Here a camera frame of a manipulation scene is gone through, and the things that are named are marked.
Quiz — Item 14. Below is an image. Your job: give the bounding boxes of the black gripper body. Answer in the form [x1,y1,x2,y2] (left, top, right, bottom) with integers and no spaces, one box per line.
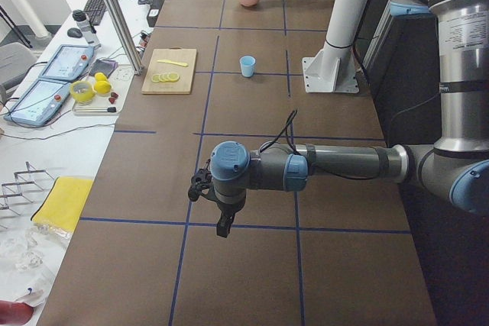
[216,199,245,227]

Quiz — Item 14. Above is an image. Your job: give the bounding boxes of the clear plastic bag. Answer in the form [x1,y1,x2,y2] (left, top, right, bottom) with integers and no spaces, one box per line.
[1,224,72,307]

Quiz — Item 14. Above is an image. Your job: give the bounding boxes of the red object at corner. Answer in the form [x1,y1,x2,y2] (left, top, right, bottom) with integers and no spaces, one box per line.
[0,301,34,325]

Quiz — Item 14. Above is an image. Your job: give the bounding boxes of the teach pendant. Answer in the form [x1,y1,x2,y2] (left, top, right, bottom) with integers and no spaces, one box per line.
[40,44,95,82]
[4,78,71,127]

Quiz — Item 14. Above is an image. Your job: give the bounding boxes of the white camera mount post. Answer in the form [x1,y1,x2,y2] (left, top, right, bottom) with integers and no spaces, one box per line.
[303,0,367,93]

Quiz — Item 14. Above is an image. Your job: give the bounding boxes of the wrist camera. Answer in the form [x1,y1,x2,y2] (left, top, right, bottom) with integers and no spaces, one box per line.
[187,159,212,202]

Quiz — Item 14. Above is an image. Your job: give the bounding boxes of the black handled tool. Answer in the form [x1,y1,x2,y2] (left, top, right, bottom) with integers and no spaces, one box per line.
[74,107,118,114]

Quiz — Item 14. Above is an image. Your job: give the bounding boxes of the water bottle black cap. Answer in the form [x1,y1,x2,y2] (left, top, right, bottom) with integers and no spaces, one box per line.
[72,9,101,49]

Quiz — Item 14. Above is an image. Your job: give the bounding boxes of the yellow cloth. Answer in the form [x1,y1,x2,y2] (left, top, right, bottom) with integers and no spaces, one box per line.
[31,176,93,234]

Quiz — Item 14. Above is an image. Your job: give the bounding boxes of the wire rack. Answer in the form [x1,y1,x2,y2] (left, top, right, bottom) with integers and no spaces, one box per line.
[1,161,56,216]

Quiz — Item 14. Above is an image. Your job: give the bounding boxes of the black computer mouse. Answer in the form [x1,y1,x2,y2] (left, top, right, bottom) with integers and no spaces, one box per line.
[66,27,83,38]

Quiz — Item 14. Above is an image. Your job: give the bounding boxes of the whole yellow lemon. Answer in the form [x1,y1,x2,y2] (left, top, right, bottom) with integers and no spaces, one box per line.
[93,72,112,95]

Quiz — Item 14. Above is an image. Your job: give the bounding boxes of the aluminium frame post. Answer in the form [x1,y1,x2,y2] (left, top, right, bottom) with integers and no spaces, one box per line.
[104,0,144,75]

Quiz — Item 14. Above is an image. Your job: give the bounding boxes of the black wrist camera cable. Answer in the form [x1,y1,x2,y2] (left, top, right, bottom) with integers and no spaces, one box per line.
[259,109,379,181]

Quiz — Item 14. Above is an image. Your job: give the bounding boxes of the white tray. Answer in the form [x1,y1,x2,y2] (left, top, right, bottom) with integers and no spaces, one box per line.
[72,68,133,115]

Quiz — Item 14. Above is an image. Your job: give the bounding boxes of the black keyboard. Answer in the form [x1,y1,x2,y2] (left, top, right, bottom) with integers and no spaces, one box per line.
[83,0,106,26]

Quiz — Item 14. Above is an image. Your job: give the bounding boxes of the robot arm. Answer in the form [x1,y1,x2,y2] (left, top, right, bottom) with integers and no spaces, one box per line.
[205,0,488,237]

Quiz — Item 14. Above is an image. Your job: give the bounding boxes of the upper teach pendant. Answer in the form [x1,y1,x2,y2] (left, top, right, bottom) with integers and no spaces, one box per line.
[40,44,95,82]

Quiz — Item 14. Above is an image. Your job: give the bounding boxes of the yellow tape roll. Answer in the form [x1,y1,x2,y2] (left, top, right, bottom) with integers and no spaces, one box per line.
[70,81,95,103]

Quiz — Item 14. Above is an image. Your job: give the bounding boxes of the yellow plastic knife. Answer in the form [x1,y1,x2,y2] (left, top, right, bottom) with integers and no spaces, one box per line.
[157,59,189,67]

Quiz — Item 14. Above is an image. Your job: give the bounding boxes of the light blue plastic cup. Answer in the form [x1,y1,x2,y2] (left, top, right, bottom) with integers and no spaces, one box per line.
[239,55,256,78]

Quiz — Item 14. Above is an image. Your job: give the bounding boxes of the lower teach pendant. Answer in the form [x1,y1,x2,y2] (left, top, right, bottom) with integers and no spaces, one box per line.
[4,78,71,127]

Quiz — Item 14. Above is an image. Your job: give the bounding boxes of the bamboo cutting board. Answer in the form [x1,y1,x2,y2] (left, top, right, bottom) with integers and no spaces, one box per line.
[141,48,197,95]

